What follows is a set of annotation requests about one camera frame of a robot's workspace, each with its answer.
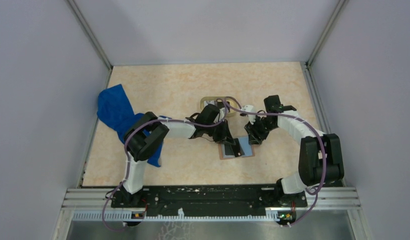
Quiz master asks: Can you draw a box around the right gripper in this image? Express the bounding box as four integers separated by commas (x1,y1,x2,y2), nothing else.
244,115,277,145

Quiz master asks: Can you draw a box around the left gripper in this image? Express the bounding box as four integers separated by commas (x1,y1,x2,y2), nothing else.
205,118,235,146

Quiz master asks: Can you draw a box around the black card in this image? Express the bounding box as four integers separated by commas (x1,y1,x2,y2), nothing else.
221,138,245,159

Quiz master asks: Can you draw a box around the tan leather card holder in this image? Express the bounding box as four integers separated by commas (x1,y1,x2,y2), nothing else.
219,136,255,160

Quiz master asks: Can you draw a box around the beige oval tray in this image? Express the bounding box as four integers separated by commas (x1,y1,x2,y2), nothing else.
199,96,240,118

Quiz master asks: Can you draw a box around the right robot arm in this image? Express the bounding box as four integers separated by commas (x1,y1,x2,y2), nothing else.
241,95,344,206

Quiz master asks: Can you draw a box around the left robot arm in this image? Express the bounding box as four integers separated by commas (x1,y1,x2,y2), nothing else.
121,104,242,207

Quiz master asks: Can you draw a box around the blue cloth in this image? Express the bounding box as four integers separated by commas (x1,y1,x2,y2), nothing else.
96,84,172,168

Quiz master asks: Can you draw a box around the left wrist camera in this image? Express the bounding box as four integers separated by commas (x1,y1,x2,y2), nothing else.
215,106,229,123

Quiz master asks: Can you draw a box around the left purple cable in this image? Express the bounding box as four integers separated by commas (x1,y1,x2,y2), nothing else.
101,96,230,233

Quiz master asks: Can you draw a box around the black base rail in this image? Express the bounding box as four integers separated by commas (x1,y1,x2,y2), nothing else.
111,184,308,217

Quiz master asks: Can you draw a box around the aluminium frame rail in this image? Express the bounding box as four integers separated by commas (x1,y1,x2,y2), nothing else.
62,186,361,223

